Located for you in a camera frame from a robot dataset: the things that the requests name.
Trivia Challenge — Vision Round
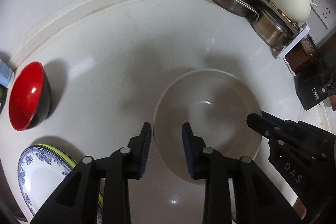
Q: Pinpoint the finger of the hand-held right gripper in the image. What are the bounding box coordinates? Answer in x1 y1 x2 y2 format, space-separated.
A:
247 113 292 143
260 110 300 132

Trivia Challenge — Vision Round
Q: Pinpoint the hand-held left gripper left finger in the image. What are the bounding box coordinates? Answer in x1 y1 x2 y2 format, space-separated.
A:
30 122 152 224

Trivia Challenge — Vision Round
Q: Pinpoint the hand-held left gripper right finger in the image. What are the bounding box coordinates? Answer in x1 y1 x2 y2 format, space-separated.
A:
182 122 302 224

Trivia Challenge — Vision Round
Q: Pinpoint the white bowl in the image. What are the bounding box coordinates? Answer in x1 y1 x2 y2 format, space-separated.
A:
153 69 263 184

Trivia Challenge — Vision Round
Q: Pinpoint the green plate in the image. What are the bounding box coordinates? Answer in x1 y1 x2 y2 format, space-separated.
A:
31 143 105 224

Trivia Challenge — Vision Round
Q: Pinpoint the blue floral white plate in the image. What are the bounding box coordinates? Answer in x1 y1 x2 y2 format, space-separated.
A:
18 146 103 224

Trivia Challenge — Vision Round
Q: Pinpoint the person's right hand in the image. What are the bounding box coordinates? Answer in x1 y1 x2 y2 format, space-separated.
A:
293 198 307 220

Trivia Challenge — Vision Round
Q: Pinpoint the black appliance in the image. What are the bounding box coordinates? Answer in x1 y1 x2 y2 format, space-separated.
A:
294 59 336 111

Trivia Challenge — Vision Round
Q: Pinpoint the chili sauce jar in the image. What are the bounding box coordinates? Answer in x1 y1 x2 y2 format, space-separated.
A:
286 34 321 73

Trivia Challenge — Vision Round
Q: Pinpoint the white and metal pot rack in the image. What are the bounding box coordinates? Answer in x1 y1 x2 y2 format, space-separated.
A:
196 0 310 59

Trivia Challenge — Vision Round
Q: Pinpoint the steel pot with lid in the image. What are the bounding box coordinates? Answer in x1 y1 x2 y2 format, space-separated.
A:
251 7 294 50

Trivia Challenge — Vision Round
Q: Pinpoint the wooden bead trivet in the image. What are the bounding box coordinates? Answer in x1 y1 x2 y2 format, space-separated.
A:
268 0 300 28

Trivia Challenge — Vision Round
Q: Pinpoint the red bowl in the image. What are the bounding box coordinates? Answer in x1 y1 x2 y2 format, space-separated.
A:
9 61 52 131

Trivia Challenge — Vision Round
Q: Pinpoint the white and blue bottle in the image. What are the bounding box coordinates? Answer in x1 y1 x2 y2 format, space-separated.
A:
0 59 15 88

